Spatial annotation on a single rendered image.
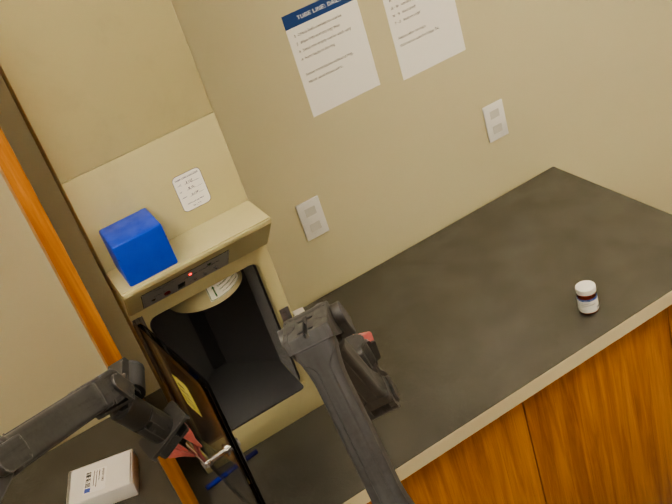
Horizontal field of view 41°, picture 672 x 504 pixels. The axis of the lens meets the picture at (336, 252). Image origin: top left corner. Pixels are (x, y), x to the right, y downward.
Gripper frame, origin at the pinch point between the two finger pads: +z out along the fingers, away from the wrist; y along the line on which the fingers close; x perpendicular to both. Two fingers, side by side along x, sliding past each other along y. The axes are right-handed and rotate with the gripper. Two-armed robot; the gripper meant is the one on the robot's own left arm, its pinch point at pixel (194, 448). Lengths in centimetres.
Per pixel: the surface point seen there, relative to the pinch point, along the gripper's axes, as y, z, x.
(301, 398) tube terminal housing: -18.7, 32.2, -18.6
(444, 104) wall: -106, 41, -54
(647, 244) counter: -102, 75, 4
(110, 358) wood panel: -3.9, -18.4, -14.3
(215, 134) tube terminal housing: -50, -28, -20
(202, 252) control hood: -30.5, -19.7, -9.8
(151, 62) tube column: -52, -47, -21
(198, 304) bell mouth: -21.8, -3.7, -23.4
